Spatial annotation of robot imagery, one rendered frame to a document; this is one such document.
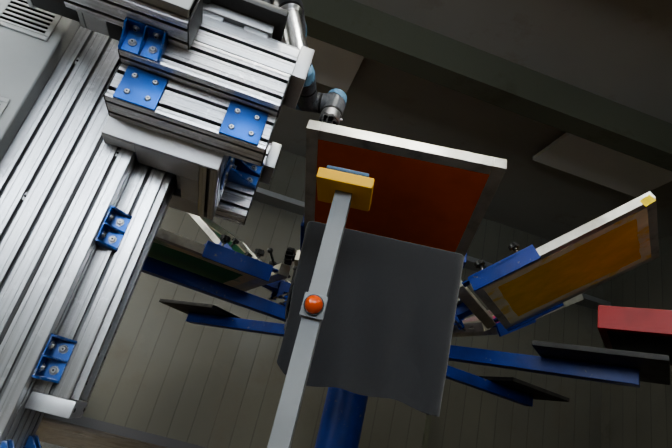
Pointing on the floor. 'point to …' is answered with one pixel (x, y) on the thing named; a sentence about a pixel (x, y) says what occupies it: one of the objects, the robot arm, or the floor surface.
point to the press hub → (341, 419)
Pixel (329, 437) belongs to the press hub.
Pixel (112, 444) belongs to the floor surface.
